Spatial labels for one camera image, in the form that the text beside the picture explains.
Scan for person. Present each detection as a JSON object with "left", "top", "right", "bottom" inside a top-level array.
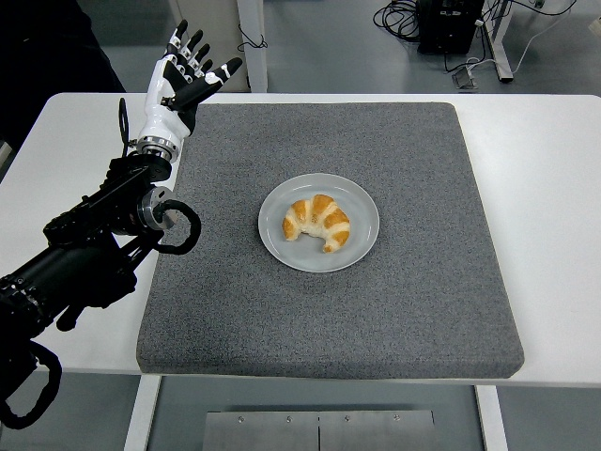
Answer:
[{"left": 0, "top": 0, "right": 127, "bottom": 147}]

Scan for white desk leg with foot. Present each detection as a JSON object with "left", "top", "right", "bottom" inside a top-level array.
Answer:
[{"left": 483, "top": 0, "right": 514, "bottom": 84}]

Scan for white table leg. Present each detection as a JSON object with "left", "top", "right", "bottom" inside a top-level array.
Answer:
[
  {"left": 122, "top": 375, "right": 163, "bottom": 451},
  {"left": 473, "top": 383, "right": 509, "bottom": 451}
]

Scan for beige cloth object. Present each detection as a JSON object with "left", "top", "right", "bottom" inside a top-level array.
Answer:
[{"left": 556, "top": 0, "right": 601, "bottom": 43}]

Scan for white cable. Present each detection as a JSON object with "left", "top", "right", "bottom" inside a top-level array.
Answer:
[{"left": 510, "top": 13, "right": 564, "bottom": 76}]

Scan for thin black cable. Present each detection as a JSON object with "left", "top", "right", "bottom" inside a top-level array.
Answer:
[{"left": 236, "top": 23, "right": 269, "bottom": 52}]

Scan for small grey floor pedal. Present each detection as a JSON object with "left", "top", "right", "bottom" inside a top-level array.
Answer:
[{"left": 451, "top": 65, "right": 479, "bottom": 90}]

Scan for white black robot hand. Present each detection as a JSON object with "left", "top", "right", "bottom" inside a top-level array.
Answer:
[{"left": 139, "top": 19, "right": 244, "bottom": 142}]

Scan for grey metal plate with screws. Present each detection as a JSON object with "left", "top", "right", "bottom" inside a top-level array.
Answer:
[{"left": 202, "top": 409, "right": 438, "bottom": 451}]

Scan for coiled black cables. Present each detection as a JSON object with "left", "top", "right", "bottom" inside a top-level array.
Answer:
[{"left": 373, "top": 0, "right": 424, "bottom": 43}]

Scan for black computer case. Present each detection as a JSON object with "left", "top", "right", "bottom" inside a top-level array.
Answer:
[{"left": 416, "top": 0, "right": 485, "bottom": 54}]

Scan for golden croissant bread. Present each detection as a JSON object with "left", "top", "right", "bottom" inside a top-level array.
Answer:
[{"left": 281, "top": 194, "right": 352, "bottom": 254}]

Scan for pale grey round plate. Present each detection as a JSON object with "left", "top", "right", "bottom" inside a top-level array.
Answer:
[{"left": 257, "top": 172, "right": 380, "bottom": 274}]

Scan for white square post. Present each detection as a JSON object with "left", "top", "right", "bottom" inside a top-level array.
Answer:
[{"left": 234, "top": 0, "right": 269, "bottom": 93}]

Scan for grey felt mat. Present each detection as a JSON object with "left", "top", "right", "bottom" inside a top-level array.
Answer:
[{"left": 135, "top": 101, "right": 526, "bottom": 380}]

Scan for white cabinet panel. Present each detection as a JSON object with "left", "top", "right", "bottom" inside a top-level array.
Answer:
[{"left": 167, "top": 0, "right": 250, "bottom": 94}]

